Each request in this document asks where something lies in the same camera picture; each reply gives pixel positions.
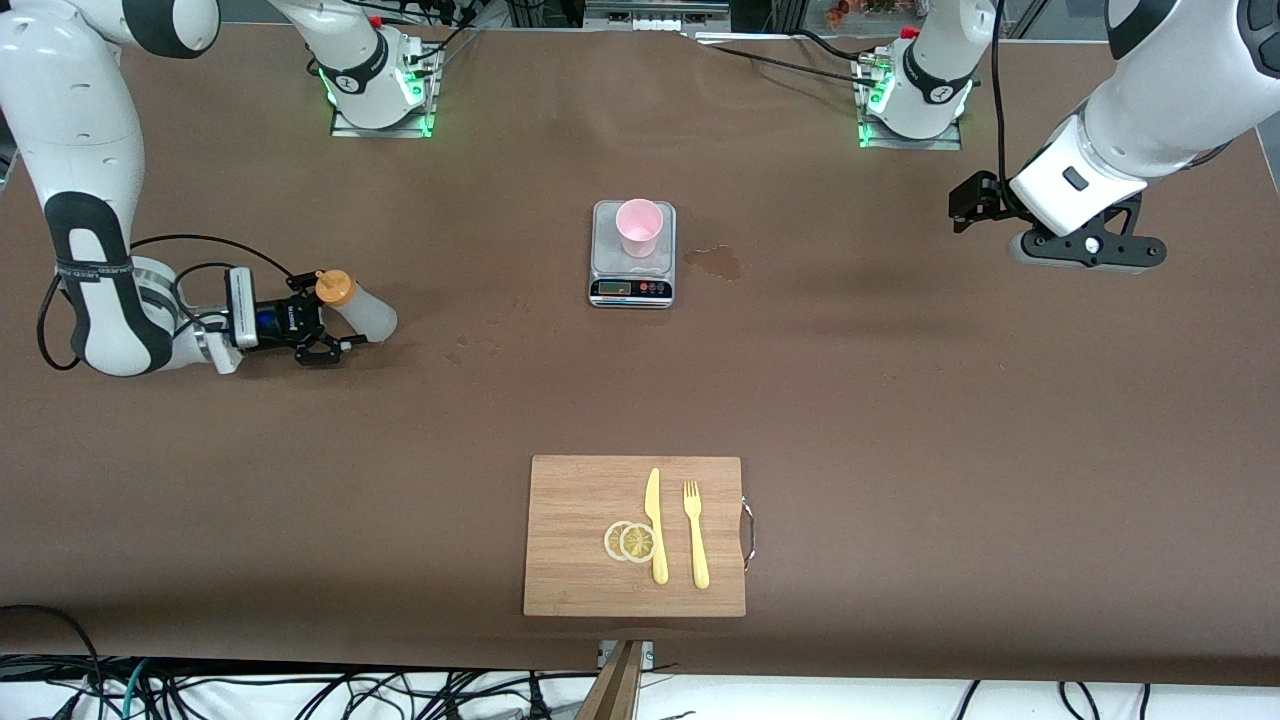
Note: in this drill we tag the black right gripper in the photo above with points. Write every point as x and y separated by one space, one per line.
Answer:
290 319

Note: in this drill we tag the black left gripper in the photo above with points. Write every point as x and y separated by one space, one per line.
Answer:
979 199

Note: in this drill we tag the translucent sauce bottle orange cap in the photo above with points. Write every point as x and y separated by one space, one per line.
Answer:
370 318

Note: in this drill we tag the pink plastic cup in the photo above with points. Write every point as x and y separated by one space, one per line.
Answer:
640 228

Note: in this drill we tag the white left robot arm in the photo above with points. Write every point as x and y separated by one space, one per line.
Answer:
1170 100

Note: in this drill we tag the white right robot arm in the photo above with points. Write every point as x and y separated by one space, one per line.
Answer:
80 120

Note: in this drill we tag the brown sauce puddle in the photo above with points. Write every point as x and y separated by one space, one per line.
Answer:
718 262

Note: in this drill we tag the silver digital kitchen scale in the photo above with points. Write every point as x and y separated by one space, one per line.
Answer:
632 290

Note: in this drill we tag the bamboo cutting board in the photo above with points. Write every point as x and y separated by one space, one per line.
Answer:
570 540

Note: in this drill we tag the lemon slice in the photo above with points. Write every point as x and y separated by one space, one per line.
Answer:
612 540
638 543

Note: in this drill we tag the yellow plastic knife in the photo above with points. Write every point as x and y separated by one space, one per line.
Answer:
655 520

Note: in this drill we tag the yellow plastic fork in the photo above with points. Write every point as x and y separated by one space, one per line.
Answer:
698 550

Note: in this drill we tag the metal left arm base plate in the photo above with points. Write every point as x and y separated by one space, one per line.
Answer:
940 143

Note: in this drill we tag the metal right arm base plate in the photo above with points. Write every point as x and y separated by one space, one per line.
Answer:
345 128

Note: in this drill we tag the small metal bracket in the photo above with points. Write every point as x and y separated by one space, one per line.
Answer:
648 652

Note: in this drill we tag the wooden post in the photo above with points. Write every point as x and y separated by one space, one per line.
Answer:
612 690

